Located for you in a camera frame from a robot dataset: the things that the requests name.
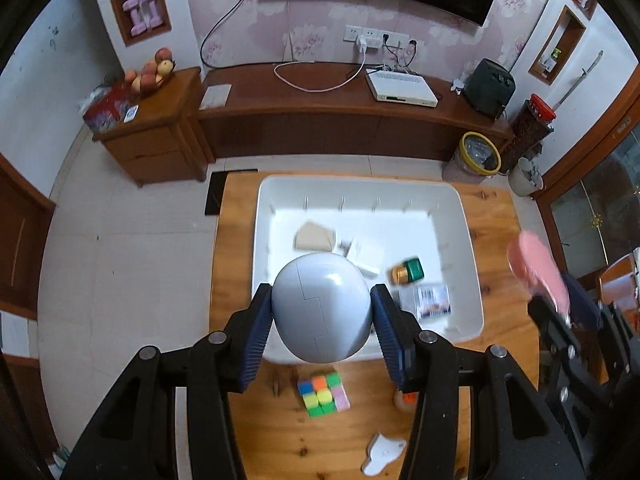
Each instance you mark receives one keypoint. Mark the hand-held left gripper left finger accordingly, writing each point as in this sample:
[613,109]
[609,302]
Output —
[257,340]

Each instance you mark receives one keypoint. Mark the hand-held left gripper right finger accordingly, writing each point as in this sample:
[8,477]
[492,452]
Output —
[387,340]

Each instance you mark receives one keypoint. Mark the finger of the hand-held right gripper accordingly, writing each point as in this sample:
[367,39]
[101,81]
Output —
[550,325]
[582,305]

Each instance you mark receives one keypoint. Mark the clear packet with label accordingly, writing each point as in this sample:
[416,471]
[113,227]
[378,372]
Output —
[425,301]

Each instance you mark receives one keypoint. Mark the pink plastic object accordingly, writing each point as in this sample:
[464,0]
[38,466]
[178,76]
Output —
[537,270]

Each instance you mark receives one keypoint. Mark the white egg-shaped toy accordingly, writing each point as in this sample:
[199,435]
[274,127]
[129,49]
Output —
[322,310]

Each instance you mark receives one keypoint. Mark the green-capped small jar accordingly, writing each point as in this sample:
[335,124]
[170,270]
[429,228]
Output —
[409,271]

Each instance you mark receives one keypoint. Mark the small white box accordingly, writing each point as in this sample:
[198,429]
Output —
[365,256]

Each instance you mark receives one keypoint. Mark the white plastic bin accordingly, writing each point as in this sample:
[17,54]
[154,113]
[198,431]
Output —
[400,225]

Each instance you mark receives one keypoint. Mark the beige wooden piece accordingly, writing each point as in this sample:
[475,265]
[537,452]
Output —
[314,237]

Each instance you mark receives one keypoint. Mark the wooden chair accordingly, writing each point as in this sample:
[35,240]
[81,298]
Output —
[620,280]

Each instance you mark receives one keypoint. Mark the small orange item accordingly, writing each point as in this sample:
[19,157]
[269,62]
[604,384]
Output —
[406,400]

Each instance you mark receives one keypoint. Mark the colourful puzzle cube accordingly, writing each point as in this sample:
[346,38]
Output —
[322,394]

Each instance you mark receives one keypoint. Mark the glass cabinet door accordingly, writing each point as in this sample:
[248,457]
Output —
[595,200]

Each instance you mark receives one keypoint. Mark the white plastic scraper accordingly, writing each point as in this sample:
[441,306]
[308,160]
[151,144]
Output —
[384,454]

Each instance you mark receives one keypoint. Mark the white bucket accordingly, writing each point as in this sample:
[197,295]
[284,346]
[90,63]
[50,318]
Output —
[522,182]

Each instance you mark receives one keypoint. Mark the yellow-rimmed trash bin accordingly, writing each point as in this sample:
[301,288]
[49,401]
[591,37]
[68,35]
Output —
[465,167]

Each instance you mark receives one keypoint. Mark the red-lidded dark bin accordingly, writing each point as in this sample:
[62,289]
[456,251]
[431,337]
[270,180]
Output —
[525,132]

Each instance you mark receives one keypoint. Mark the small wooden cabinet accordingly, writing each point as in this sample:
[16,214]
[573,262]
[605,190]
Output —
[155,145]

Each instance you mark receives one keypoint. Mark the long metal stick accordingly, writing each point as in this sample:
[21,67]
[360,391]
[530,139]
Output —
[580,77]

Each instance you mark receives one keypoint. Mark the wooden television stand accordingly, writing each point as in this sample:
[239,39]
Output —
[325,120]

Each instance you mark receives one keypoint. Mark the dark air fryer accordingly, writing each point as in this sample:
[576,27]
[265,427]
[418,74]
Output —
[487,90]

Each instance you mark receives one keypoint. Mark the white paper sheet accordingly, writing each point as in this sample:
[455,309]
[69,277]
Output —
[215,96]

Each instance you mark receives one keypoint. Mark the small bottle in niche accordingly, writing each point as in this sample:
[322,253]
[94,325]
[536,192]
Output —
[553,57]

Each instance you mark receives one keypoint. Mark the white set-top box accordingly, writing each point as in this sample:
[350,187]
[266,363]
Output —
[400,87]

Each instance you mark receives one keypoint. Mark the brown wooden door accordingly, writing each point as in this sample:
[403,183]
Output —
[22,240]

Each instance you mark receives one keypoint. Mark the small white card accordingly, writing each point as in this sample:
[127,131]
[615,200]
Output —
[130,114]

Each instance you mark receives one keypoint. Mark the crumpled plastic bag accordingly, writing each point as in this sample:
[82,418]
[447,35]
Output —
[92,97]

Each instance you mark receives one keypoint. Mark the white charger plug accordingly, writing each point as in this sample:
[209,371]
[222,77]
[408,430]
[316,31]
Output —
[363,45]

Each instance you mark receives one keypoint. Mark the pink dumbbells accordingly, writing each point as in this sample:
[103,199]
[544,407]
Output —
[142,12]

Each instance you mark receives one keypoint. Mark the white wall outlets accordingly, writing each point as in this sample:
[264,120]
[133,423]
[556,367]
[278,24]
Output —
[380,35]

